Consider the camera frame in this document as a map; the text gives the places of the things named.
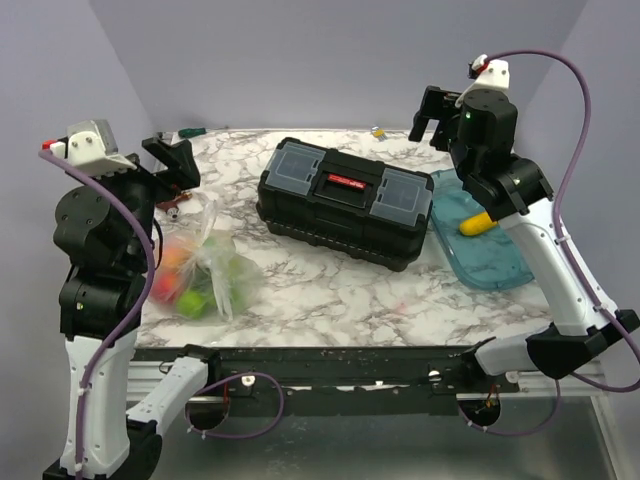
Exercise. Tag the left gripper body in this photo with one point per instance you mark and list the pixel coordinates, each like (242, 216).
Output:
(137, 186)

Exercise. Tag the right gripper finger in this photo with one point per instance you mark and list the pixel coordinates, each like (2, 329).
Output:
(419, 126)
(442, 135)

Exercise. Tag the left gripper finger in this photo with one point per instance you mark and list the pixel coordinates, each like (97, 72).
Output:
(185, 174)
(157, 149)

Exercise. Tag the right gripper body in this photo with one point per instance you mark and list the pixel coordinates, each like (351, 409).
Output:
(440, 103)

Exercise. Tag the clear plastic bag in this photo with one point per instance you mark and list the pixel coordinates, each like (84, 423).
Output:
(209, 263)

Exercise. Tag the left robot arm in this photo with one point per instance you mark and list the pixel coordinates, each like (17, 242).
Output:
(104, 226)

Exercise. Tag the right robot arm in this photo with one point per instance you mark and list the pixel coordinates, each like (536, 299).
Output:
(477, 130)

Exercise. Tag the yellow fake corn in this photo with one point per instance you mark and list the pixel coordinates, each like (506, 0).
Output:
(477, 225)

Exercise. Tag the red fake fruit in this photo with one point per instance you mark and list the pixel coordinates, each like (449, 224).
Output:
(167, 287)

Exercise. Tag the green fake fruit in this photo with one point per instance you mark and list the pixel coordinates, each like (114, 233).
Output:
(191, 304)

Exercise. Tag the small yellow blue brush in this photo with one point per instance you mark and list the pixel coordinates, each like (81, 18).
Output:
(378, 133)

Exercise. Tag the black plastic toolbox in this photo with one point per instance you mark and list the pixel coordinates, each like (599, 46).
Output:
(367, 209)

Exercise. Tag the blue transparent tray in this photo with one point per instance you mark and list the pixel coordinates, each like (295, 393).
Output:
(487, 261)

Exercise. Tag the green handled screwdriver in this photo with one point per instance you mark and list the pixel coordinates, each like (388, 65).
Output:
(193, 132)

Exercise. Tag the brown handled tool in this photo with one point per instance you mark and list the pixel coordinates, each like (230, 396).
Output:
(171, 208)

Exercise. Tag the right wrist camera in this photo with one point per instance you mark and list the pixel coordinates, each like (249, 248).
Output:
(486, 74)

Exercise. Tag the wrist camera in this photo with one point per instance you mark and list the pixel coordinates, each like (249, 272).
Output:
(90, 147)
(486, 74)

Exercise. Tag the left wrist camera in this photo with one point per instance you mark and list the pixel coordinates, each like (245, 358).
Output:
(90, 147)

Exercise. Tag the black metal base rail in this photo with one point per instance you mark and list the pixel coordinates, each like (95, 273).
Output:
(349, 381)

